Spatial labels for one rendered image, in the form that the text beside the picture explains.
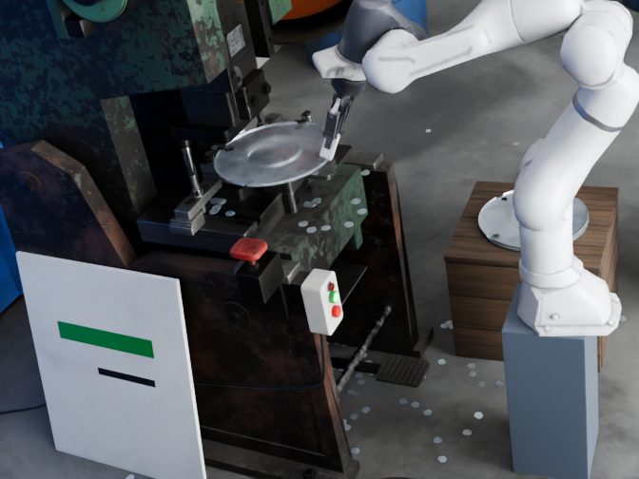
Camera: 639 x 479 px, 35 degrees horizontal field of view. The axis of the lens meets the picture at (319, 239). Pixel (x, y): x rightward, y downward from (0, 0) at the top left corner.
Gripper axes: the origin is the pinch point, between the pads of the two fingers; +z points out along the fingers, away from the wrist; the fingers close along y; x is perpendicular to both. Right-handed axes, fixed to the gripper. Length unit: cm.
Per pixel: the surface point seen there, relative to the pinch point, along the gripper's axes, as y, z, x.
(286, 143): 4.3, 8.4, 11.1
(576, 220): 46, 23, -59
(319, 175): -6.7, 3.6, -1.5
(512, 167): 127, 73, -36
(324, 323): -27.6, 23.8, -17.1
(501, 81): 194, 82, -16
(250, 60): 5.2, -8.5, 24.7
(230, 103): -6.1, -3.8, 23.0
